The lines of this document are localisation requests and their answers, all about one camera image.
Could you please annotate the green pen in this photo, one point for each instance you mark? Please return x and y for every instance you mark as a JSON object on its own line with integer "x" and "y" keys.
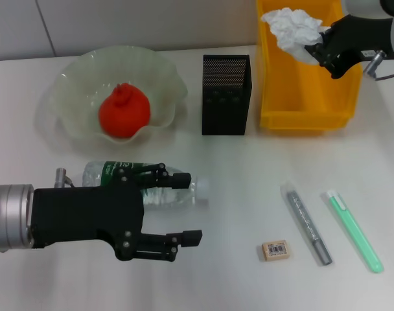
{"x": 355, "y": 233}

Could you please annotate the pale green glass fruit plate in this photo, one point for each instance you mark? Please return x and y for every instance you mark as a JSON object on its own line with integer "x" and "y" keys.
{"x": 80, "y": 84}

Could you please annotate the orange red fruit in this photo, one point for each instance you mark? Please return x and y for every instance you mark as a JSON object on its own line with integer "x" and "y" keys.
{"x": 124, "y": 110}

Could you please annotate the clear green-label water bottle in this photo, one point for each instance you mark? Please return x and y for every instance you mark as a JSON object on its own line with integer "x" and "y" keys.
{"x": 164, "y": 197}

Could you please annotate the white paper ball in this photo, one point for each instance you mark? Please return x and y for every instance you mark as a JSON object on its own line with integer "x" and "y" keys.
{"x": 294, "y": 29}

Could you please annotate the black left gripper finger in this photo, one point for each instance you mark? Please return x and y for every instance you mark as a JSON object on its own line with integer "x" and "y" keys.
{"x": 180, "y": 180}
{"x": 192, "y": 237}

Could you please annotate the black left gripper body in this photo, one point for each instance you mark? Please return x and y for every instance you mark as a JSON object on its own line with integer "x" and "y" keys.
{"x": 87, "y": 214}

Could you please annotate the black mesh pen holder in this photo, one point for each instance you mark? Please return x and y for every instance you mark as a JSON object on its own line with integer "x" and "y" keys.
{"x": 225, "y": 97}

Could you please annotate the beige eraser with barcode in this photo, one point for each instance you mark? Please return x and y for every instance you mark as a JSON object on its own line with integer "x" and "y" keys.
{"x": 276, "y": 250}

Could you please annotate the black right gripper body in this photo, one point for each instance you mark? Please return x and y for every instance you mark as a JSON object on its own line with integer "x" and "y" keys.
{"x": 362, "y": 35}

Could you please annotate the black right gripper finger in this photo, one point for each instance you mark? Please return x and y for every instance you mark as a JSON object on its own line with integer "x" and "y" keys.
{"x": 326, "y": 56}
{"x": 330, "y": 34}

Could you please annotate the grey pen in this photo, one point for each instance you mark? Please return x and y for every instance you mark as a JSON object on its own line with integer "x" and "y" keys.
{"x": 305, "y": 223}

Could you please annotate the yellow plastic bin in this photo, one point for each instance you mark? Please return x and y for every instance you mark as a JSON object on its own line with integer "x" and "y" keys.
{"x": 294, "y": 94}

